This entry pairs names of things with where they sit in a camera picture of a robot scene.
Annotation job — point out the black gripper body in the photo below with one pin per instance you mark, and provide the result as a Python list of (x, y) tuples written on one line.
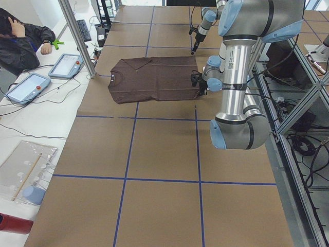
[(203, 86), (198, 37)]

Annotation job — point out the dark brown t-shirt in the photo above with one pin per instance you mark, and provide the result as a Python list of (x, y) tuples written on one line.
[(153, 78)]

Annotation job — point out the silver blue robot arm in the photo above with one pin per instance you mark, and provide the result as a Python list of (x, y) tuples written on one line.
[(239, 124), (209, 17)]

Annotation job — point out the black box with label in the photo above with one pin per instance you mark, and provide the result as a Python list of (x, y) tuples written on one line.
[(101, 36)]

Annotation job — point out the black keyboard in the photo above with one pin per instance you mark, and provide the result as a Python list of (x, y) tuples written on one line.
[(82, 26)]

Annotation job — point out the teach pendant tablet far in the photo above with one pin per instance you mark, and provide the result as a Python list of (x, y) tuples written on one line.
[(67, 66)]

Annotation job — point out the teach pendant tablet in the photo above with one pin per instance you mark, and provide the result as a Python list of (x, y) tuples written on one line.
[(67, 66), (28, 89)]

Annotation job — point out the green plastic toy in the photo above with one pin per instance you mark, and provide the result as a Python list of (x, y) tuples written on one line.
[(56, 44)]

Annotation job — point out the teach pendant tablet near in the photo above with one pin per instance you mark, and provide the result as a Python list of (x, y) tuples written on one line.
[(28, 89)]

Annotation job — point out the seated person in black jacket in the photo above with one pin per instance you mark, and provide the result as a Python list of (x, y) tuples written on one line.
[(20, 42)]

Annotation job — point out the wooden stick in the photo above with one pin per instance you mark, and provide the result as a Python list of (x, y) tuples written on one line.
[(26, 177)]

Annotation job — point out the blue plastic cap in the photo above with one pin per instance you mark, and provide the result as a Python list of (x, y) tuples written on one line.
[(34, 194)]

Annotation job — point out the clear plastic bag sheet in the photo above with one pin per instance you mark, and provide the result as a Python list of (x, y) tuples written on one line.
[(18, 163)]

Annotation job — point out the red cylinder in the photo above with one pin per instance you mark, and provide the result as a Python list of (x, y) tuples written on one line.
[(14, 224)]

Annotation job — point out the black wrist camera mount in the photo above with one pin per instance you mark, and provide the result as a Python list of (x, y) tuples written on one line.
[(195, 79), (193, 30)]

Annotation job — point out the aluminium frame rack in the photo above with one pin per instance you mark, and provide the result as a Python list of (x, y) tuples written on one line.
[(294, 96)]

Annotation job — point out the aluminium frame post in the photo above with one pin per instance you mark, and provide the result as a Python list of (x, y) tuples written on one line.
[(74, 29)]

